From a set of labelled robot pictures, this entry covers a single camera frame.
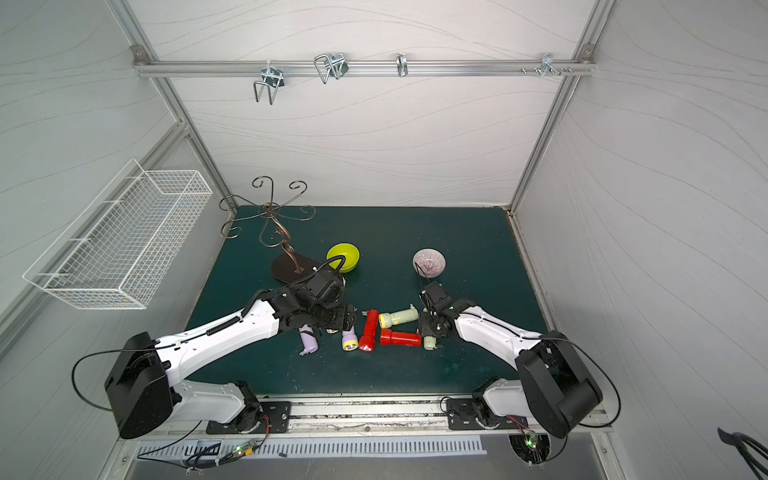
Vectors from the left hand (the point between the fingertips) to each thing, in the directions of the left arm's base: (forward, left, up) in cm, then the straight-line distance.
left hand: (349, 320), depth 80 cm
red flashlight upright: (-3, -5, -8) cm, 9 cm away
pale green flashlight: (+4, -10, -7) cm, 13 cm away
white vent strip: (-29, +30, -12) cm, 43 cm away
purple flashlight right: (-2, 0, -7) cm, 7 cm away
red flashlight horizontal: (-2, -11, -7) cm, 13 cm away
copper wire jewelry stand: (+20, +23, +12) cm, 33 cm away
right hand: (+4, -24, -9) cm, 26 cm away
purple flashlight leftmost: (-3, +12, -7) cm, 14 cm away
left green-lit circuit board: (-28, +22, -9) cm, 37 cm away
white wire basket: (+5, +53, +22) cm, 57 cm away
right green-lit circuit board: (-25, -47, -12) cm, 54 cm away
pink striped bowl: (+25, -24, -7) cm, 36 cm away
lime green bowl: (+28, +4, -7) cm, 29 cm away
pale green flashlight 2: (-3, -22, -8) cm, 24 cm away
